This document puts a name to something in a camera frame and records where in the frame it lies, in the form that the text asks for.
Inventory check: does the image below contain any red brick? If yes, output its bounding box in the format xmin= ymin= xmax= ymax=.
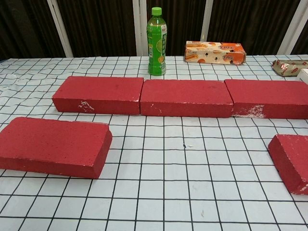
xmin=268 ymin=134 xmax=308 ymax=195
xmin=51 ymin=76 xmax=144 ymax=115
xmin=140 ymin=78 xmax=234 ymax=118
xmin=224 ymin=78 xmax=308 ymax=119
xmin=0 ymin=116 xmax=113 ymax=180

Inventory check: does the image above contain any green drink bottle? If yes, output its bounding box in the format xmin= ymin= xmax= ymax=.
xmin=146 ymin=7 xmax=167 ymax=76

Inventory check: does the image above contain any white black grid tablecloth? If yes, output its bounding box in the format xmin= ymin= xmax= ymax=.
xmin=0 ymin=54 xmax=308 ymax=231

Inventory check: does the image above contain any orange biscuit box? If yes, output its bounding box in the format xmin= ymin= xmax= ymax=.
xmin=184 ymin=40 xmax=247 ymax=65

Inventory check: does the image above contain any dark brown curtain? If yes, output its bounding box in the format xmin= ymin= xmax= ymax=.
xmin=0 ymin=0 xmax=308 ymax=61

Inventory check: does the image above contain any gold red snack packet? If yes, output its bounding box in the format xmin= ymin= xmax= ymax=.
xmin=272 ymin=59 xmax=308 ymax=77

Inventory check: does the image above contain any white stapler box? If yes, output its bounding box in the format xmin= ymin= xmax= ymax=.
xmin=296 ymin=68 xmax=308 ymax=85

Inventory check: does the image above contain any white frame post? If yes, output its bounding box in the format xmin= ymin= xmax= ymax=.
xmin=276 ymin=9 xmax=308 ymax=55
xmin=47 ymin=0 xmax=73 ymax=58
xmin=200 ymin=0 xmax=214 ymax=42
xmin=132 ymin=0 xmax=148 ymax=57

